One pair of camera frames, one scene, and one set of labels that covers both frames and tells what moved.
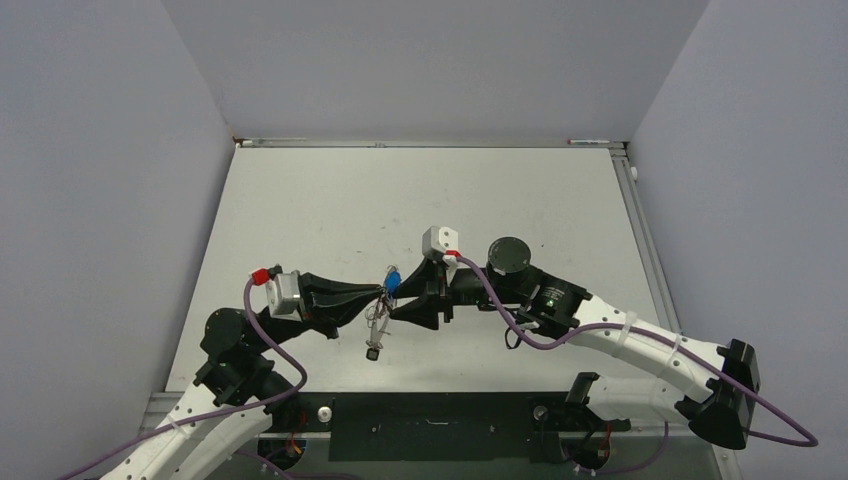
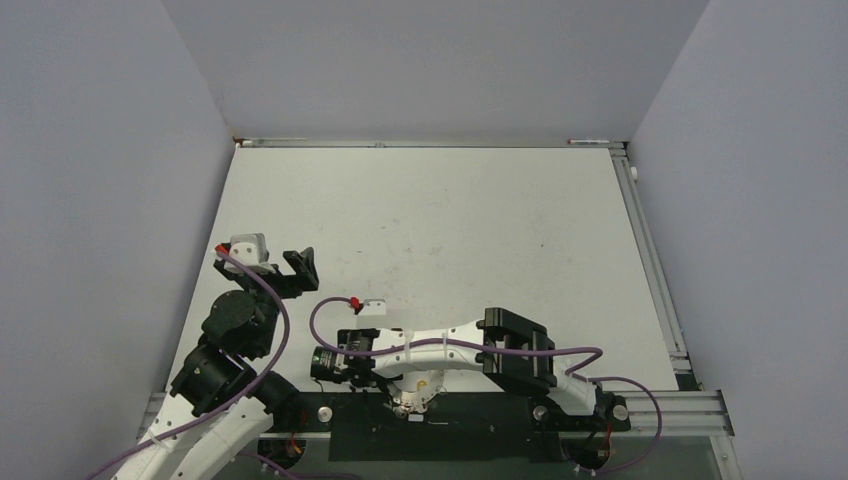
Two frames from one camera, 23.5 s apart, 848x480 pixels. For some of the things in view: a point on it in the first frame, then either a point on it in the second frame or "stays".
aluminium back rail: [417, 143] stays
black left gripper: [326, 303] -> [301, 264]
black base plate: [440, 427] stays
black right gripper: [432, 286] -> [345, 335]
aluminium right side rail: [660, 288] stays
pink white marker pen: [587, 142] stays
